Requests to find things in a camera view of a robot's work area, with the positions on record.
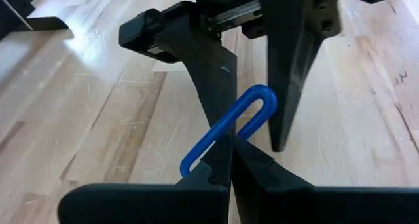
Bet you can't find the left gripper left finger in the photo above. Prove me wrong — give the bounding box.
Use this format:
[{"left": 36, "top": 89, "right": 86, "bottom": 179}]
[{"left": 57, "top": 134, "right": 234, "bottom": 224}]

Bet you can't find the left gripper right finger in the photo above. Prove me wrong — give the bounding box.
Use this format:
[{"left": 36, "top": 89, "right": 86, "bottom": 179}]
[{"left": 231, "top": 134, "right": 419, "bottom": 224}]

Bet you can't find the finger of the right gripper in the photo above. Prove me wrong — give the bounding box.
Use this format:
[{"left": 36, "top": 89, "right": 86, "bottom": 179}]
[
  {"left": 118, "top": 0, "right": 238, "bottom": 136},
  {"left": 259, "top": 0, "right": 342, "bottom": 153}
]

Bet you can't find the blue loop handled tool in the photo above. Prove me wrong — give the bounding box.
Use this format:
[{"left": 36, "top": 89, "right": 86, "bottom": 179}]
[{"left": 179, "top": 84, "right": 278, "bottom": 178}]

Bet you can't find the black pegboard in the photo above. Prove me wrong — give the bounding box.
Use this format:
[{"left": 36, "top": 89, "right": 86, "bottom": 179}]
[{"left": 0, "top": 0, "right": 70, "bottom": 41}]

